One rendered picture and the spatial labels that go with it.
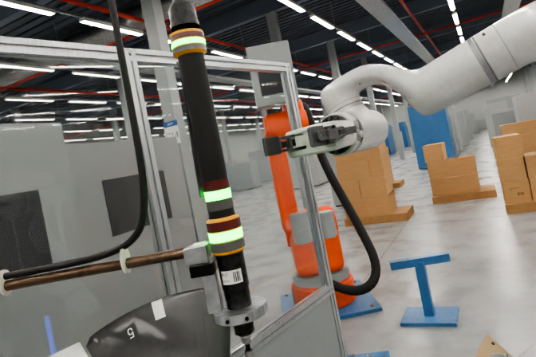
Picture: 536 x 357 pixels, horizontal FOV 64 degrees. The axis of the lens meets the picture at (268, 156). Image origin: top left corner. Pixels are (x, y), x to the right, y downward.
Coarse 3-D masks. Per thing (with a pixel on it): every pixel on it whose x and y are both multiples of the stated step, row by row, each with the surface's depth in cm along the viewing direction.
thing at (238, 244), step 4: (236, 240) 53; (240, 240) 54; (212, 244) 54; (216, 244) 53; (220, 244) 53; (224, 244) 53; (228, 244) 53; (232, 244) 53; (236, 244) 53; (240, 244) 54; (244, 244) 55; (212, 248) 54; (216, 248) 53; (220, 248) 53; (224, 248) 53; (228, 248) 53; (232, 248) 53; (236, 248) 53; (240, 248) 54; (212, 252) 54; (216, 252) 53; (220, 252) 53; (224, 252) 53
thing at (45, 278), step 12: (168, 252) 55; (180, 252) 55; (96, 264) 56; (108, 264) 55; (132, 264) 55; (144, 264) 55; (36, 276) 56; (48, 276) 56; (60, 276) 56; (72, 276) 55; (84, 276) 56; (12, 288) 56
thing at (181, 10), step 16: (176, 0) 54; (176, 16) 53; (192, 16) 54; (224, 256) 53; (240, 256) 54; (224, 272) 53; (240, 272) 54; (224, 288) 54; (240, 288) 53; (240, 304) 53; (240, 336) 54
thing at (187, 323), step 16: (144, 304) 69; (176, 304) 68; (192, 304) 68; (128, 320) 67; (144, 320) 67; (160, 320) 67; (176, 320) 66; (192, 320) 66; (208, 320) 66; (96, 336) 65; (112, 336) 65; (144, 336) 65; (160, 336) 65; (176, 336) 65; (192, 336) 64; (208, 336) 65; (224, 336) 64; (96, 352) 64; (112, 352) 64; (128, 352) 64; (144, 352) 64; (160, 352) 63; (176, 352) 63; (192, 352) 63; (208, 352) 63; (224, 352) 63
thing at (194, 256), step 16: (192, 256) 54; (208, 256) 54; (192, 272) 53; (208, 272) 53; (208, 288) 54; (208, 304) 54; (224, 304) 55; (256, 304) 54; (224, 320) 52; (240, 320) 51
